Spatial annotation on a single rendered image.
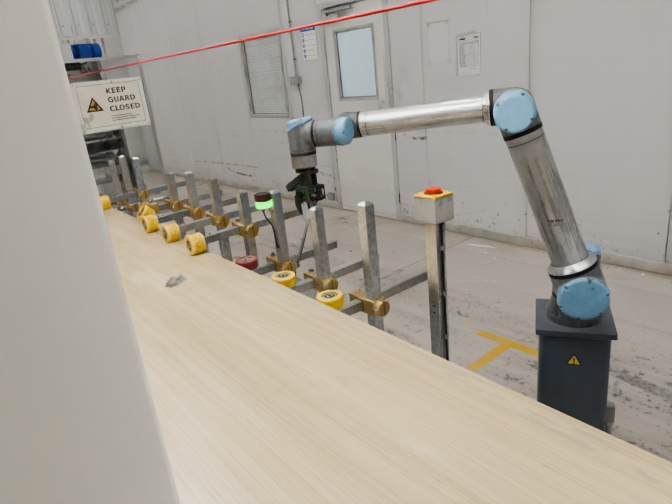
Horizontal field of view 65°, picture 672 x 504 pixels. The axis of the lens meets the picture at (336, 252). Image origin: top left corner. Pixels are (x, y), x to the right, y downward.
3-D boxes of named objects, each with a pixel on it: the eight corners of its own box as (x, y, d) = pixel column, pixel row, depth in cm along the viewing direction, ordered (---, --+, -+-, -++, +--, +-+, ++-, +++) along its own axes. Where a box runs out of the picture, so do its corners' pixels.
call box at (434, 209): (433, 216, 136) (432, 187, 133) (454, 221, 130) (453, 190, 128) (414, 223, 132) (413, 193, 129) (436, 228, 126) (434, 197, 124)
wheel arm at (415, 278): (423, 278, 182) (422, 267, 181) (430, 281, 179) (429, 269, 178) (324, 324, 158) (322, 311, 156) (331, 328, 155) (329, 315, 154)
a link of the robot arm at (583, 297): (610, 293, 173) (533, 77, 158) (619, 318, 158) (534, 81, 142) (562, 305, 180) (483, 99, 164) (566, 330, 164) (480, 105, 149)
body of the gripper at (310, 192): (309, 205, 180) (304, 171, 176) (295, 202, 187) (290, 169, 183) (326, 200, 185) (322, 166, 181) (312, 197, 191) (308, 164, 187)
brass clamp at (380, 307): (363, 301, 170) (361, 286, 169) (392, 313, 160) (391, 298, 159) (348, 307, 167) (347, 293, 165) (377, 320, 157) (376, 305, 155)
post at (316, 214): (332, 333, 189) (316, 204, 173) (338, 336, 186) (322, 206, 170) (324, 336, 187) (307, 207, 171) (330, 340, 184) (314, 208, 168)
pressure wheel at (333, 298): (321, 322, 162) (317, 289, 158) (347, 321, 161) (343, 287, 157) (319, 335, 154) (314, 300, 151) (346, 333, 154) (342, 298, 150)
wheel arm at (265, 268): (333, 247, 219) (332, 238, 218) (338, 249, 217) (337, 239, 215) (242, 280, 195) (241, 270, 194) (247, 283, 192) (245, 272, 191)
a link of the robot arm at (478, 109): (533, 82, 168) (336, 109, 192) (534, 84, 157) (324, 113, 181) (534, 118, 172) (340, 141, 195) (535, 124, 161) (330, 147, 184)
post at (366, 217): (378, 344, 169) (365, 199, 152) (386, 347, 166) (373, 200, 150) (370, 348, 167) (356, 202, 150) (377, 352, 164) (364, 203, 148)
